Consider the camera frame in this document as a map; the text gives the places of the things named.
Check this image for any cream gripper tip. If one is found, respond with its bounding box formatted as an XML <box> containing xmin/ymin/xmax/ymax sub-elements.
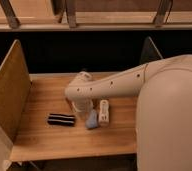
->
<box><xmin>72</xmin><ymin>100</ymin><xmax>93</xmax><ymax>114</ymax></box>

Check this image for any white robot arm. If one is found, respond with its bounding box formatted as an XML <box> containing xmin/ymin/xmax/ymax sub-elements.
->
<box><xmin>65</xmin><ymin>54</ymin><xmax>192</xmax><ymax>171</ymax></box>

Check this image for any blue grey sponge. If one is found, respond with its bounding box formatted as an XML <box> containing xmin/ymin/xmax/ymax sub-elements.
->
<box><xmin>85</xmin><ymin>110</ymin><xmax>99</xmax><ymax>129</ymax></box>

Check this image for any small white bottle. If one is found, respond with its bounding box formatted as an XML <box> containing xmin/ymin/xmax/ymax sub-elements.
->
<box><xmin>98</xmin><ymin>100</ymin><xmax>109</xmax><ymax>126</ymax></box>

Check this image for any left wooden side panel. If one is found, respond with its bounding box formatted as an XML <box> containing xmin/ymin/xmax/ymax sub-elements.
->
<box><xmin>0</xmin><ymin>40</ymin><xmax>31</xmax><ymax>141</ymax></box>

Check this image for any right dark side panel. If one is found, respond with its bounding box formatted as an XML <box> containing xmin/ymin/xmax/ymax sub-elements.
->
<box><xmin>140</xmin><ymin>37</ymin><xmax>163</xmax><ymax>64</ymax></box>

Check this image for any wooden shelf with brackets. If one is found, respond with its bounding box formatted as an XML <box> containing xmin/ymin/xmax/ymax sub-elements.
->
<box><xmin>0</xmin><ymin>0</ymin><xmax>192</xmax><ymax>32</ymax></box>

